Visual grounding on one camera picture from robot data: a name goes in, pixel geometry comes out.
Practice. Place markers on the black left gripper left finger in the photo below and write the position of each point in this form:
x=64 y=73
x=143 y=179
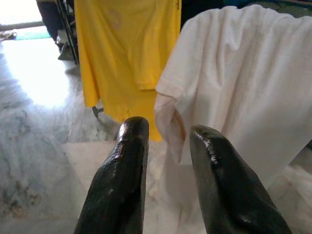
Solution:
x=122 y=182

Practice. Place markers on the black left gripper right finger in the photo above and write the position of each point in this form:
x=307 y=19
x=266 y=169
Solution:
x=226 y=190

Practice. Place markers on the white garment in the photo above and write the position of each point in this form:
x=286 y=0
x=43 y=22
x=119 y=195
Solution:
x=243 y=85

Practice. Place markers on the yellow shirt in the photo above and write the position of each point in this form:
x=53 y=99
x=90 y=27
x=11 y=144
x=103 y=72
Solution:
x=122 y=61

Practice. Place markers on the green doormat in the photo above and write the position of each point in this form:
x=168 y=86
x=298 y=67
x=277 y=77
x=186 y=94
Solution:
x=34 y=36

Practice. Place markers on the dark navy garment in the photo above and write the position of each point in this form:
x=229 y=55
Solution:
x=200 y=12

